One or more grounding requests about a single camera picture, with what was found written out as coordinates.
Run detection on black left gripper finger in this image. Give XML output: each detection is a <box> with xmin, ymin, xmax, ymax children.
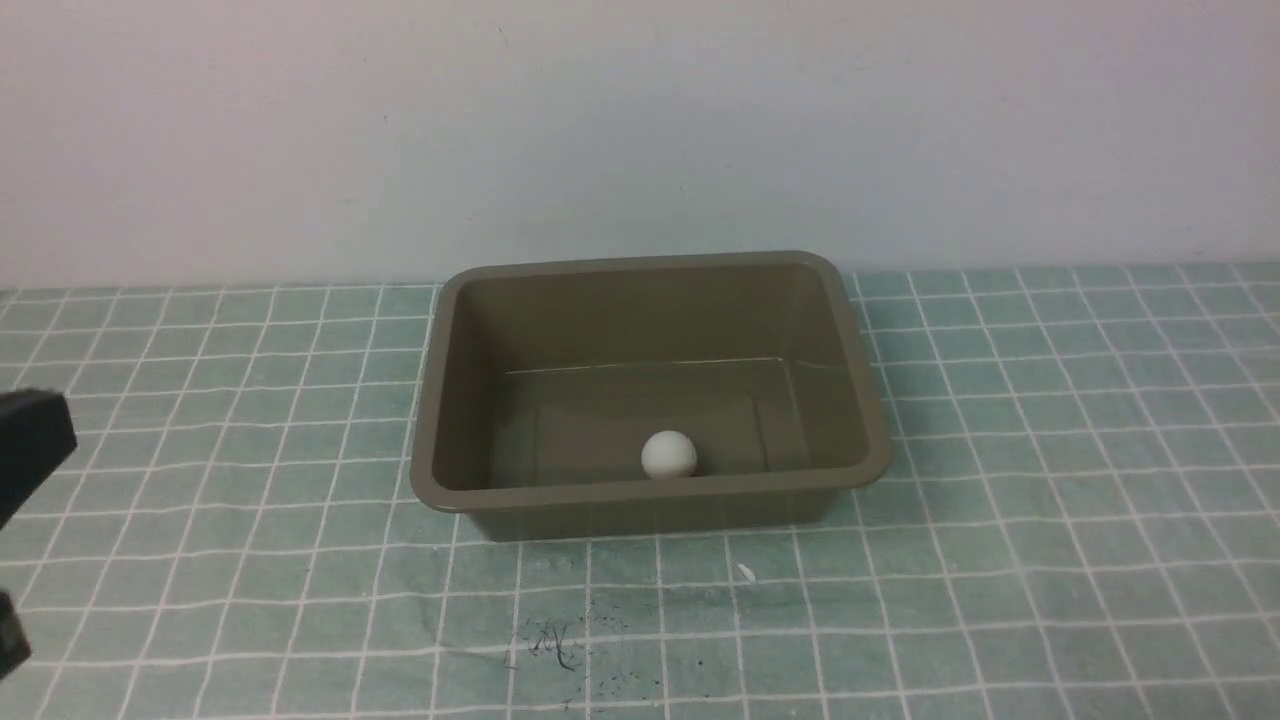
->
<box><xmin>1</xmin><ymin>389</ymin><xmax>78</xmax><ymax>527</ymax></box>
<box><xmin>0</xmin><ymin>592</ymin><xmax>32</xmax><ymax>676</ymax></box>

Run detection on white table-tennis ball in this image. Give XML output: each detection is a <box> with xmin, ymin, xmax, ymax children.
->
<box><xmin>640</xmin><ymin>430</ymin><xmax>698</xmax><ymax>480</ymax></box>

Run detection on olive plastic storage bin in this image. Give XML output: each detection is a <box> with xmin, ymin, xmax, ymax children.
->
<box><xmin>410</xmin><ymin>250</ymin><xmax>893</xmax><ymax>542</ymax></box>

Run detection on green checked tablecloth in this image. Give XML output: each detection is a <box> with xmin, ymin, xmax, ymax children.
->
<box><xmin>1</xmin><ymin>263</ymin><xmax>1279</xmax><ymax>719</ymax></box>

